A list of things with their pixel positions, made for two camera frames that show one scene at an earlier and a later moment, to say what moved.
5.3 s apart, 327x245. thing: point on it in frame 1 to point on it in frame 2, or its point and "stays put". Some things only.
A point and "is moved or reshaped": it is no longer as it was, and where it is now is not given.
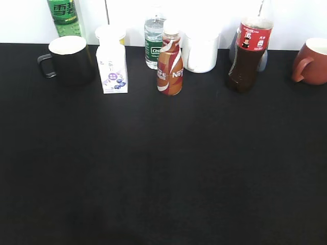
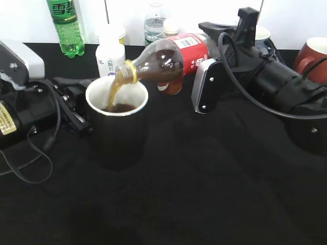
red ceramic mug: (310, 65) stays put
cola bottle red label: (254, 35) is moved or reshaped
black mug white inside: (70, 60) to (118, 113)
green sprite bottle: (66, 16) stays put
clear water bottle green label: (154, 37) to (154, 23)
